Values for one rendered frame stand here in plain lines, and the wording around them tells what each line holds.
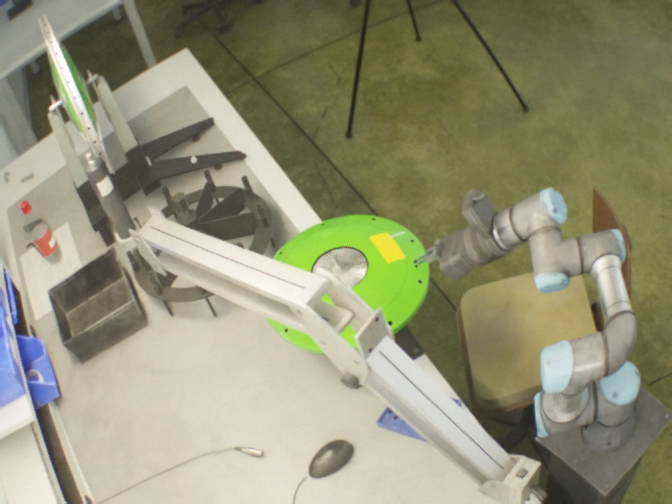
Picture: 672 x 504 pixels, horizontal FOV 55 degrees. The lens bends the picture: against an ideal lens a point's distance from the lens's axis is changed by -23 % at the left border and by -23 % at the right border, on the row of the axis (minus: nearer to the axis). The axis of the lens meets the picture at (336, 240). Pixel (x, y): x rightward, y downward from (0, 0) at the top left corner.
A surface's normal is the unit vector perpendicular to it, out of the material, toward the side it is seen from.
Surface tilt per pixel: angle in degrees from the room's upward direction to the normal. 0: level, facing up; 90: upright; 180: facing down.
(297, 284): 9
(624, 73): 0
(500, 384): 0
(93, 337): 94
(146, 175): 0
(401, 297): 23
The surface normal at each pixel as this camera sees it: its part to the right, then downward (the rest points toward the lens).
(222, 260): -0.34, -0.70
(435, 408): 0.45, -0.17
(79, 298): 0.45, 0.54
